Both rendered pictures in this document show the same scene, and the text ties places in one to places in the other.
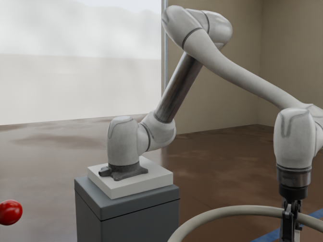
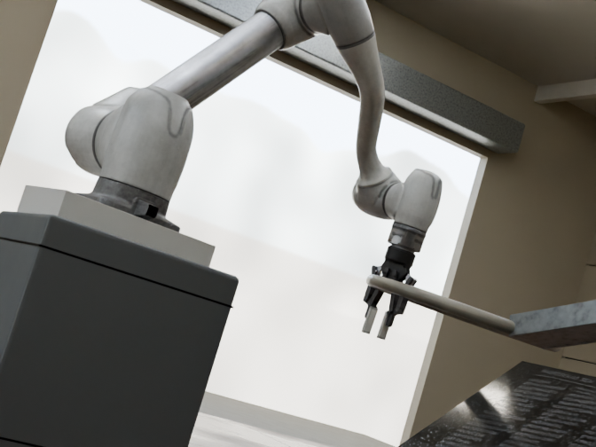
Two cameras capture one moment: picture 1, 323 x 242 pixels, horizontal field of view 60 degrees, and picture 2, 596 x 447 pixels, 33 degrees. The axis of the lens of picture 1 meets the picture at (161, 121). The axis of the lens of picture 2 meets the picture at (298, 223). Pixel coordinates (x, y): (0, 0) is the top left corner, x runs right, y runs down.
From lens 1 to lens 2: 2.46 m
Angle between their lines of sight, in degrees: 87
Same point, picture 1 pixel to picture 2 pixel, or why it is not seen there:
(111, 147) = (176, 156)
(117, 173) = (162, 215)
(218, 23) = not seen: hidden behind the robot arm
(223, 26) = not seen: hidden behind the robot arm
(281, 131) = (431, 192)
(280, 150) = (425, 211)
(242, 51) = not seen: outside the picture
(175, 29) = (363, 13)
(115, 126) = (185, 110)
